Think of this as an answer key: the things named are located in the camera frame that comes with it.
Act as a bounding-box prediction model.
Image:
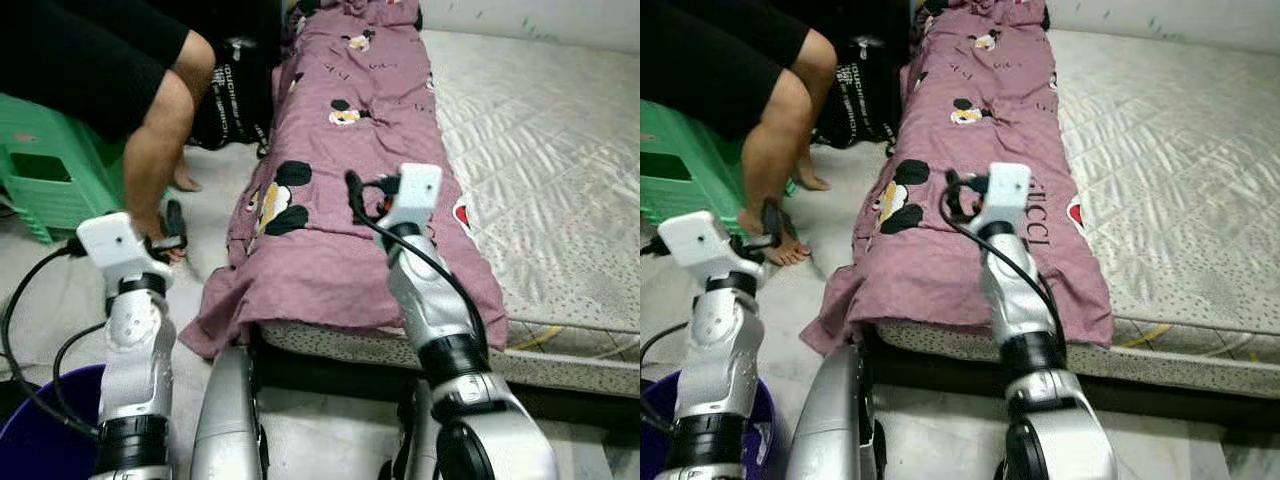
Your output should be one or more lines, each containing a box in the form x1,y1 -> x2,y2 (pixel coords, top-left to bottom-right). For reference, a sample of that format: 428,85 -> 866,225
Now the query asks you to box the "pink cartoon print blanket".
798,0 -> 1118,358
178,0 -> 511,363

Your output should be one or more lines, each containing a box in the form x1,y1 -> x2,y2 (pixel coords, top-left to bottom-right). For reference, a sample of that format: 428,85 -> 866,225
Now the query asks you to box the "green plastic stool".
0,91 -> 153,247
640,97 -> 798,239

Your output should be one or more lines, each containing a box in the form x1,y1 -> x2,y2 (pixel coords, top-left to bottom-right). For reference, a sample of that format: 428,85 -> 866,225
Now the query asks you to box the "black printed bag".
188,36 -> 275,153
813,33 -> 908,148

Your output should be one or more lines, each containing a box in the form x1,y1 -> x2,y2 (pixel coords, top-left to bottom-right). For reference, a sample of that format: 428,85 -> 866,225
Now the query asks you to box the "seated person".
640,0 -> 841,268
0,0 -> 218,267

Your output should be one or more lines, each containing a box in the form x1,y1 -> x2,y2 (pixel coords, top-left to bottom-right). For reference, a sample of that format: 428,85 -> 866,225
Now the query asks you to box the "white quilted mattress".
868,27 -> 1280,403
253,27 -> 641,398

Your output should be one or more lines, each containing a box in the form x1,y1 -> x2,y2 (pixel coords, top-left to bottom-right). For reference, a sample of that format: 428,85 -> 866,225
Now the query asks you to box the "silver left robot leg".
783,344 -> 888,480
188,344 -> 268,480

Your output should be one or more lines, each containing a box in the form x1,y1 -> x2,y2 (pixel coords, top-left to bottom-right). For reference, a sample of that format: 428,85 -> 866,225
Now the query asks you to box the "silver robot leg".
383,398 -> 443,480
188,344 -> 268,480
783,344 -> 888,480

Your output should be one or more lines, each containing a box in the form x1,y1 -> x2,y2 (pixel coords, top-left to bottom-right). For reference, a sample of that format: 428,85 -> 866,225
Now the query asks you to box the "purple plastic bucket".
640,368 -> 778,480
0,362 -> 113,480

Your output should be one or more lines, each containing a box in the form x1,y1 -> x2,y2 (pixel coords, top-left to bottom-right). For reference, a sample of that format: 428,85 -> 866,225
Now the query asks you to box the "silver right robot leg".
383,398 -> 443,480

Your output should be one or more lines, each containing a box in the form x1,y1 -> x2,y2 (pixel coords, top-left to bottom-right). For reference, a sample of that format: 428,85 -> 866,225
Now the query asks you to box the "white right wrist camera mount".
979,162 -> 1035,235
384,162 -> 446,238

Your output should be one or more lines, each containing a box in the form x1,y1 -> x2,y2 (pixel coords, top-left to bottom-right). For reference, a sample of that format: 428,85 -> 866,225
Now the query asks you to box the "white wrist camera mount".
76,211 -> 168,298
384,162 -> 446,238
657,209 -> 763,293
979,162 -> 1035,235

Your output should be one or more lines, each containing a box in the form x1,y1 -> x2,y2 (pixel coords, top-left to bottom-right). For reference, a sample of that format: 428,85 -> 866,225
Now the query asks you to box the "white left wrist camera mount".
657,209 -> 763,293
76,211 -> 168,298

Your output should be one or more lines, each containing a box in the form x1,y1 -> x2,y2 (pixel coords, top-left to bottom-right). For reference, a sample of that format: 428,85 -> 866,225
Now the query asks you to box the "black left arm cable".
0,240 -> 106,441
640,235 -> 701,436

